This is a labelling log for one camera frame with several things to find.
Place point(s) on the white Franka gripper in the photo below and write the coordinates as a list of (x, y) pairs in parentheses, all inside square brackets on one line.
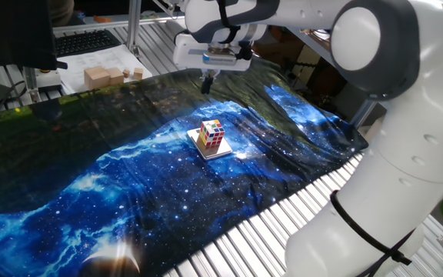
[(187, 54)]

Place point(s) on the multicolour Rubik's cube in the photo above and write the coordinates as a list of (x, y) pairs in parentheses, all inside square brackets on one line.
[(212, 133)]

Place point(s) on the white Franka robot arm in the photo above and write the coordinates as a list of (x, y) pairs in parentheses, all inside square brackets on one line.
[(398, 173)]

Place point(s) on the silver digital pocket scale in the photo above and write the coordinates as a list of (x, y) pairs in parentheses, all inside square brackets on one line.
[(221, 153)]

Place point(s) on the small orange object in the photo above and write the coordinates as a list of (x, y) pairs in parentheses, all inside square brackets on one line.
[(102, 19)]

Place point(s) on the small wooden cube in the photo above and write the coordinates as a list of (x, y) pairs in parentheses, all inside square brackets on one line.
[(126, 73), (138, 73)]

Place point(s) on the medium wooden block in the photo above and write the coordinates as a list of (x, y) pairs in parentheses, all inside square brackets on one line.
[(116, 76)]

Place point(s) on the large wooden block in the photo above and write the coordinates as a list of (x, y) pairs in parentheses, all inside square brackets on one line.
[(96, 78)]

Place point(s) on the white printed paper sheet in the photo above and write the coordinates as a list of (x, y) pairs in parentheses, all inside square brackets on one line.
[(90, 59)]

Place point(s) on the black computer keyboard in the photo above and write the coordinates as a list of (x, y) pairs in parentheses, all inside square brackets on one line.
[(83, 41)]

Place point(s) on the blue galaxy print cloth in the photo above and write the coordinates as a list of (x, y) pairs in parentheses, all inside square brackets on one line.
[(129, 200)]

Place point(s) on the white button box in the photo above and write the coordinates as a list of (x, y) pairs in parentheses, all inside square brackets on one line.
[(48, 80)]

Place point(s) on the black computer monitor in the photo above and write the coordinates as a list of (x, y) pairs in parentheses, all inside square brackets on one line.
[(12, 32)]

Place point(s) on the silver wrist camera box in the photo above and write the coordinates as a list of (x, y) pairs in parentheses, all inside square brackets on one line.
[(219, 59)]

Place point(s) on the aluminium frame post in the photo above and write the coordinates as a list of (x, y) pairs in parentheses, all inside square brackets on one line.
[(364, 113), (134, 23)]

